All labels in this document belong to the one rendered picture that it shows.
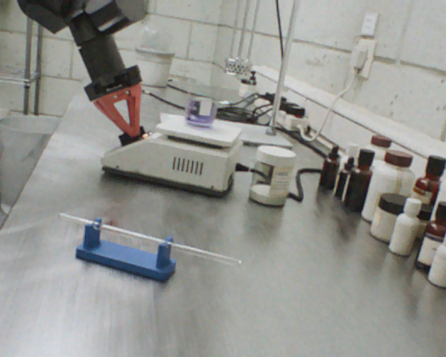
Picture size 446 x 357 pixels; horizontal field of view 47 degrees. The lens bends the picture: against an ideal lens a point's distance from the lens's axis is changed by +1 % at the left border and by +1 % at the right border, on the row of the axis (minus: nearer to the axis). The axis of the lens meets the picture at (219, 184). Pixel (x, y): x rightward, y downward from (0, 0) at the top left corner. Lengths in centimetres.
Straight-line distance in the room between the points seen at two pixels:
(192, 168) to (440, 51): 53
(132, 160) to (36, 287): 35
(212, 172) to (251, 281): 26
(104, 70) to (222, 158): 22
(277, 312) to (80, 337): 18
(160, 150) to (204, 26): 251
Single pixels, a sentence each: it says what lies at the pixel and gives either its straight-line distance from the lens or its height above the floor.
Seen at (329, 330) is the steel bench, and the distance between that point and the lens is 50.
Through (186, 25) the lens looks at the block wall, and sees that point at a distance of 324.
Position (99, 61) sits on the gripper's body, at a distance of 80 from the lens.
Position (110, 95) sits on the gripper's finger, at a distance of 80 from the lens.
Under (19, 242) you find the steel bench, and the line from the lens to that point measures 58.
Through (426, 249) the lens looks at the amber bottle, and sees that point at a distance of 69.
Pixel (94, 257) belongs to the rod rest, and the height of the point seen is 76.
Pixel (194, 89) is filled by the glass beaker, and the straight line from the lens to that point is 80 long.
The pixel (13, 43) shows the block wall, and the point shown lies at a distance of 328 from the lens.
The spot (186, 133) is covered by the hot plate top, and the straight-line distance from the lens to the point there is 77.
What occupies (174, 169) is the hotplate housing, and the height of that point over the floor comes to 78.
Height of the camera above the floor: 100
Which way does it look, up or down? 17 degrees down
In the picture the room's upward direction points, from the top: 10 degrees clockwise
